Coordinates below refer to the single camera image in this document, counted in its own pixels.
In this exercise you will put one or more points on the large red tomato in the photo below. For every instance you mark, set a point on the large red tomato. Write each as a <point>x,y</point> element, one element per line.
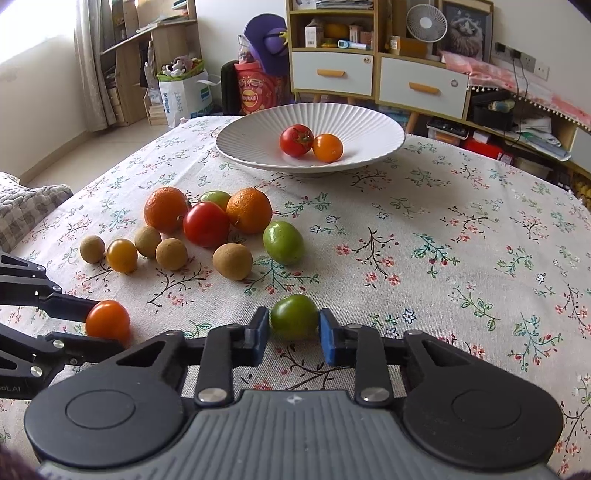
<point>206,225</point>

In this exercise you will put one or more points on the red box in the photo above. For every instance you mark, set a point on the red box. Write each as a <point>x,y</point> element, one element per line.
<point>487,150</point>

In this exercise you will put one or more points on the orange cherry tomato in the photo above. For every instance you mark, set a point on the orange cherry tomato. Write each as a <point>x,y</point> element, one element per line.
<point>328,148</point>
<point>108,321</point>

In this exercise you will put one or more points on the white ribbed plate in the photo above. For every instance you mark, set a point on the white ribbed plate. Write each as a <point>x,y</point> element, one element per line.
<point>258,138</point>

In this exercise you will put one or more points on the white desk fan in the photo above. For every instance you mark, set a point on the white desk fan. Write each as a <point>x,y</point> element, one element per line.
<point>427,23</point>

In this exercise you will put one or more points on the beige curtain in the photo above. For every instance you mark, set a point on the beige curtain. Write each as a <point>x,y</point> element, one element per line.
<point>92,69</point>

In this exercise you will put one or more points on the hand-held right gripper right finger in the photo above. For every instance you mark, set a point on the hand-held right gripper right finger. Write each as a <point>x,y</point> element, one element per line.
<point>328,339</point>

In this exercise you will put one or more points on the white paper bag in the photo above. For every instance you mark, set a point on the white paper bag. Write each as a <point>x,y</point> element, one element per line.
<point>184,99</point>

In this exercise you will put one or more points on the pale green tomato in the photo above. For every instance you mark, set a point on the pale green tomato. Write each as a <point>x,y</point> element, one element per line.
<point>217,197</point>

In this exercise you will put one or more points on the floral tablecloth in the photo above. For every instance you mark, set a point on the floral tablecloth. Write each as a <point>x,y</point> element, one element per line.
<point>415,258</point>

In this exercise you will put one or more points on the framed cat picture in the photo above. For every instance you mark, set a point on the framed cat picture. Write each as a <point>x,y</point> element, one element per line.
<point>466,30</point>

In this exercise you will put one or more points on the low wooden drawer cabinet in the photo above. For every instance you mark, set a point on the low wooden drawer cabinet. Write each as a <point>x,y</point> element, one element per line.
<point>422,87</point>

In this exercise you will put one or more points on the orange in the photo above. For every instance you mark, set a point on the orange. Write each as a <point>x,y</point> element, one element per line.
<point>250,210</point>
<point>165,210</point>

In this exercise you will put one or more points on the pink cloth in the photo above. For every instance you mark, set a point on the pink cloth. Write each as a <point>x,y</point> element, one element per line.
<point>503,76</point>

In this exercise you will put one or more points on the white wall socket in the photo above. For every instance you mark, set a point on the white wall socket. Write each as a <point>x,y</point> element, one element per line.
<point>542,70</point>

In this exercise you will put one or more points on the light green jujube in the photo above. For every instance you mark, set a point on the light green jujube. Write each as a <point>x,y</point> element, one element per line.
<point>283,243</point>

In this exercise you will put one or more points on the red bucket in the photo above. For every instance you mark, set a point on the red bucket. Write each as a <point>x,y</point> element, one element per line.
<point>258,94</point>

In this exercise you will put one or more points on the grey quilted cushion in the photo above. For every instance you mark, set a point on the grey quilted cushion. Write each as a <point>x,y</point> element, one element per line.
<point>27,207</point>

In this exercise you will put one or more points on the wooden bookshelf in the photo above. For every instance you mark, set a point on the wooden bookshelf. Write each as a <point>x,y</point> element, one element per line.
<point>134,60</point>

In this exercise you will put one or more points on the black box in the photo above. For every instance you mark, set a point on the black box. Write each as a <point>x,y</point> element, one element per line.
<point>491,115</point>

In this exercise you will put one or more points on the tall wooden shelf cabinet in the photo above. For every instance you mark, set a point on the tall wooden shelf cabinet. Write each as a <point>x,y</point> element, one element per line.
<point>332,74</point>

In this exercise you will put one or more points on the purple hat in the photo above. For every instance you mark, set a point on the purple hat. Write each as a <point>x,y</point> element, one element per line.
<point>265,46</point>

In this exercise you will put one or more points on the grey wall socket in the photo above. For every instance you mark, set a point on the grey wall socket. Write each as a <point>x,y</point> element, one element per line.
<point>508,51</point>

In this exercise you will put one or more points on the brown longan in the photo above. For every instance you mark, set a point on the brown longan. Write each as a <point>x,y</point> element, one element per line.
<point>92,249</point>
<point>171,254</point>
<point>232,261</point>
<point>147,241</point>

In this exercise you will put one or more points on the black bag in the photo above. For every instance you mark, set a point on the black bag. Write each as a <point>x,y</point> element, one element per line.
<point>228,92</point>

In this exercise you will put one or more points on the white storage box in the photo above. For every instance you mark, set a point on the white storage box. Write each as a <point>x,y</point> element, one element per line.
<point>445,129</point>

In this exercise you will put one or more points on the dark green tomato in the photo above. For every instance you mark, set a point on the dark green tomato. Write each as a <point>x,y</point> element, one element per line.
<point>294,316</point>

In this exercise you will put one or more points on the red tomato with stem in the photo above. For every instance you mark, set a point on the red tomato with stem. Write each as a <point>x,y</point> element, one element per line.
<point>295,144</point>

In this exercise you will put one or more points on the plush toys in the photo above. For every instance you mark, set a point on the plush toys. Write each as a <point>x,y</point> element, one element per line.
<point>180,67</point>

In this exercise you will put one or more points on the yellow cherry tomato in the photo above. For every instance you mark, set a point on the yellow cherry tomato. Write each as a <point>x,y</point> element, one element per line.
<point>122,256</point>

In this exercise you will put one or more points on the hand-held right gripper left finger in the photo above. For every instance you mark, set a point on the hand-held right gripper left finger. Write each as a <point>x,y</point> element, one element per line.
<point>259,339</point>

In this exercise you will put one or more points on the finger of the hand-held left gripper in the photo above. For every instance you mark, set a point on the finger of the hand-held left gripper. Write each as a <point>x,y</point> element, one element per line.
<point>64,307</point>
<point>78,348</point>

